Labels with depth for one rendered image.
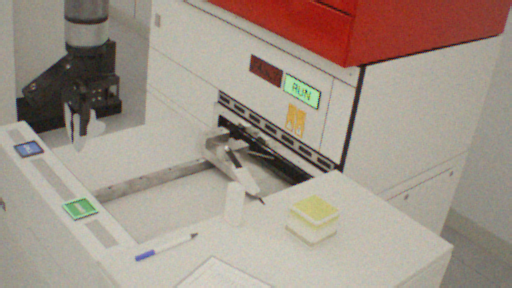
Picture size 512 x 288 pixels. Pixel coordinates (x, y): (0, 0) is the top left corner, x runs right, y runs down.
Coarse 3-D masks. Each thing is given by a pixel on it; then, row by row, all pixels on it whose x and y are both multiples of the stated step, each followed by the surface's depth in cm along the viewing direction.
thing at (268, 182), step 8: (200, 152) 164; (208, 152) 162; (216, 152) 161; (216, 160) 160; (240, 160) 159; (248, 160) 160; (256, 160) 160; (224, 168) 158; (248, 168) 156; (256, 168) 157; (264, 168) 157; (232, 176) 156; (256, 176) 154; (264, 176) 154; (272, 176) 155; (264, 184) 151; (272, 184) 151; (280, 184) 152; (288, 184) 152; (264, 192) 148; (272, 192) 148
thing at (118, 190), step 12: (168, 168) 157; (180, 168) 158; (192, 168) 161; (204, 168) 164; (132, 180) 150; (144, 180) 151; (156, 180) 154; (168, 180) 157; (96, 192) 143; (108, 192) 145; (120, 192) 147; (132, 192) 150
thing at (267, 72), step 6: (252, 60) 158; (258, 60) 156; (252, 66) 159; (258, 66) 157; (264, 66) 155; (270, 66) 154; (258, 72) 157; (264, 72) 156; (270, 72) 154; (276, 72) 152; (264, 78) 156; (270, 78) 155; (276, 78) 153; (276, 84) 153
